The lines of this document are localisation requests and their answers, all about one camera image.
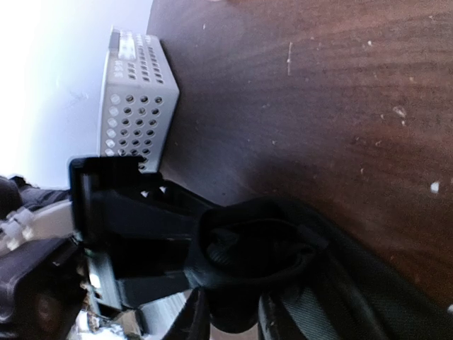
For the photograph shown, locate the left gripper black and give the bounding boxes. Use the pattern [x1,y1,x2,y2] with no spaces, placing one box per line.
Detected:
[69,156,217,310]

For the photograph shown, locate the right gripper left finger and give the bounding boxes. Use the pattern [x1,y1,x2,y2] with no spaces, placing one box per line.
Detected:
[162,288,210,340]

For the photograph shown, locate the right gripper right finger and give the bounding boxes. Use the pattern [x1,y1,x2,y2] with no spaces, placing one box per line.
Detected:
[258,295,304,340]

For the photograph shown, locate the black necktie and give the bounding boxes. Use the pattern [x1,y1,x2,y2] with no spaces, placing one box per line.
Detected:
[185,198,452,339]

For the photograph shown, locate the white perforated plastic basket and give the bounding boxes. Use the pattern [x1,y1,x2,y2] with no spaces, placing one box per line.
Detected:
[98,28,180,172]

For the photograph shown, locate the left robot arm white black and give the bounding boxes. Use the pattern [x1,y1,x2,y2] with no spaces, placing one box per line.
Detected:
[1,157,210,320]

